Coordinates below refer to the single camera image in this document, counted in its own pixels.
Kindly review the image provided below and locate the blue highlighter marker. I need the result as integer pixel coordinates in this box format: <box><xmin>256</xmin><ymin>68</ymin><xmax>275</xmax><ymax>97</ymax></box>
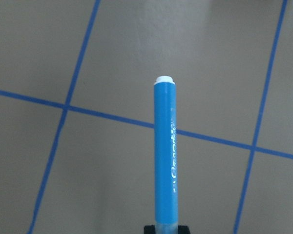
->
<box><xmin>154</xmin><ymin>76</ymin><xmax>178</xmax><ymax>234</ymax></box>

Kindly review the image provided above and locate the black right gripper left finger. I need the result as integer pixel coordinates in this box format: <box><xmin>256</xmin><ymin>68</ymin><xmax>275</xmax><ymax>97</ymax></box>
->
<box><xmin>143</xmin><ymin>225</ymin><xmax>156</xmax><ymax>234</ymax></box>

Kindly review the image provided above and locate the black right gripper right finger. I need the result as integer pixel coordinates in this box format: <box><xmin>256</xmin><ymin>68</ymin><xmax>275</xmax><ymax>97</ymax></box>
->
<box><xmin>178</xmin><ymin>225</ymin><xmax>190</xmax><ymax>234</ymax></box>

